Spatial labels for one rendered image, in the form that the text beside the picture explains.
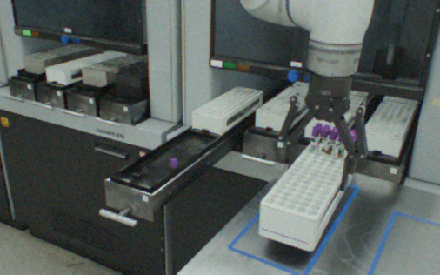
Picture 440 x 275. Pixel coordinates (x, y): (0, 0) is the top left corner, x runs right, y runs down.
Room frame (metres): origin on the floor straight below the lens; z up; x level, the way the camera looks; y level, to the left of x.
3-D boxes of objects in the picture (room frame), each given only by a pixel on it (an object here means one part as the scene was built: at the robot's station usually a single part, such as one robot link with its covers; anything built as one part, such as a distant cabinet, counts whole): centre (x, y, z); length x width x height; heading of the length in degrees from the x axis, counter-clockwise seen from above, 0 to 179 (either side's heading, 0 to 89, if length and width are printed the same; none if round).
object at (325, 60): (0.79, -0.20, 1.13); 0.09 x 0.09 x 0.06
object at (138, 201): (1.15, 0.06, 0.78); 0.73 x 0.14 x 0.09; 152
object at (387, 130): (1.20, -0.48, 0.83); 0.30 x 0.10 x 0.06; 152
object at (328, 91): (0.79, -0.19, 1.06); 0.08 x 0.07 x 0.09; 63
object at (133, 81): (1.51, 0.33, 0.85); 0.12 x 0.02 x 0.06; 63
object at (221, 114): (1.31, -0.02, 0.83); 0.30 x 0.10 x 0.06; 152
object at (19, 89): (1.93, 0.63, 0.78); 0.73 x 0.14 x 0.09; 152
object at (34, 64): (1.72, 0.73, 0.85); 0.12 x 0.02 x 0.06; 63
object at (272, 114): (1.34, -0.21, 0.83); 0.30 x 0.10 x 0.06; 152
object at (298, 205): (0.76, -0.18, 0.88); 0.30 x 0.10 x 0.06; 153
